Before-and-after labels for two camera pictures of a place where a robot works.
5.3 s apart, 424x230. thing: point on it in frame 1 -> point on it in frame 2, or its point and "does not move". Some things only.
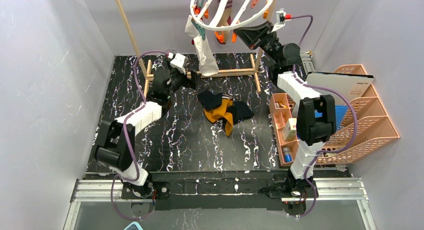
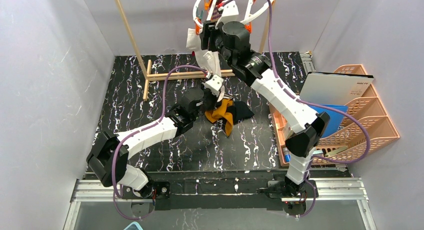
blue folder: [340, 112] does not move
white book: [352, 86] does not move
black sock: [240, 111] does not move
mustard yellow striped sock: [219, 112] does not move
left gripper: [180, 78] -> [205, 101]
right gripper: [260, 36] -> [205, 34]
